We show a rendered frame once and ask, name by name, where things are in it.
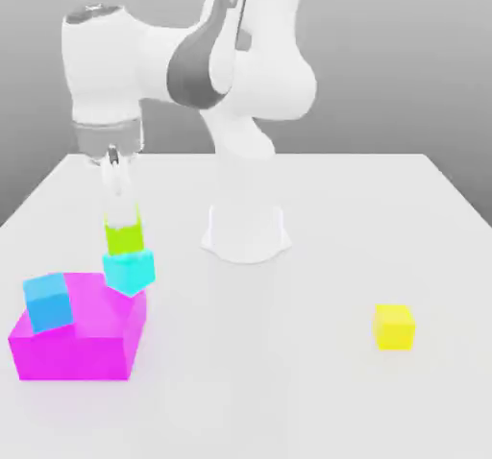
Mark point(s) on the large magenta box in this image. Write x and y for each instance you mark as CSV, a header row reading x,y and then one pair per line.
x,y
73,357

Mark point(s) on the small blue cube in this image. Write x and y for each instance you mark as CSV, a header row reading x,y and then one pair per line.
x,y
48,311

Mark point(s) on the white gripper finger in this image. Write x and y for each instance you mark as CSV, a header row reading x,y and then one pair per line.
x,y
122,213

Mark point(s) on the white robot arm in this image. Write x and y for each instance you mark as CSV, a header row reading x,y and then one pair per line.
x,y
265,82

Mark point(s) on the small yellow cube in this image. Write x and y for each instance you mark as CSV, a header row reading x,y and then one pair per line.
x,y
394,328

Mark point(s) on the small lime green cube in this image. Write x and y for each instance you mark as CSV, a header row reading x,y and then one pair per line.
x,y
125,241

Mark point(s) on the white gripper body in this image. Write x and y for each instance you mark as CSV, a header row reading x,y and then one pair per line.
x,y
122,180

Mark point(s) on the small cyan cube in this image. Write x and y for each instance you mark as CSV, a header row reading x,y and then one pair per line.
x,y
128,272

